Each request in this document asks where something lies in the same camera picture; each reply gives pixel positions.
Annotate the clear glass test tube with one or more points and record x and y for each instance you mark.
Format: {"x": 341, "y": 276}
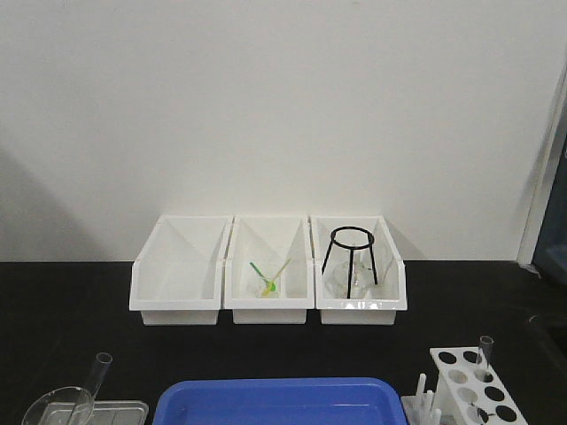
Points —
{"x": 95, "y": 376}

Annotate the test tube in rack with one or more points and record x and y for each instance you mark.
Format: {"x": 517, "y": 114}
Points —
{"x": 485, "y": 347}

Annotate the white test tube rack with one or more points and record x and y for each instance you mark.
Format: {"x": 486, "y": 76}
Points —
{"x": 468, "y": 392}

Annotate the grey pegboard drying rack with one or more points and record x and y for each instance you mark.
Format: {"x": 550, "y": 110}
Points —
{"x": 550, "y": 252}

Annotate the middle white storage bin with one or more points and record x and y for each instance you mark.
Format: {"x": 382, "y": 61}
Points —
{"x": 268, "y": 241}

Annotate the white storage bin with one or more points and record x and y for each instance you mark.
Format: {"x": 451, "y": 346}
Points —
{"x": 268, "y": 241}
{"x": 177, "y": 278}
{"x": 382, "y": 303}

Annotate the green plastic spoon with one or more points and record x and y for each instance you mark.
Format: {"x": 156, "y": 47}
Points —
{"x": 261, "y": 273}

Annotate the clear glass flask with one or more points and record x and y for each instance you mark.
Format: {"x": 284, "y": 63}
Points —
{"x": 350, "y": 282}

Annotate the right white storage bin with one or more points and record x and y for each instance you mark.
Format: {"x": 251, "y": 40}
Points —
{"x": 382, "y": 303}

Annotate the left white storage bin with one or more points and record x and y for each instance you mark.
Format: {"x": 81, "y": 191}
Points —
{"x": 177, "y": 278}

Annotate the blue plastic tray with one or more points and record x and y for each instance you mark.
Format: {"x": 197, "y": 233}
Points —
{"x": 346, "y": 400}

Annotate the grey plastic tray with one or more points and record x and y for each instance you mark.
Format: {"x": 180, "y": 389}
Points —
{"x": 104, "y": 413}

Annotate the clear glass beaker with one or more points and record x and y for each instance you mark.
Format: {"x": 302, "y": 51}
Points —
{"x": 65, "y": 394}

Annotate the black wire tripod stand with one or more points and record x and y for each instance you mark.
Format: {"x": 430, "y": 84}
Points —
{"x": 348, "y": 243}

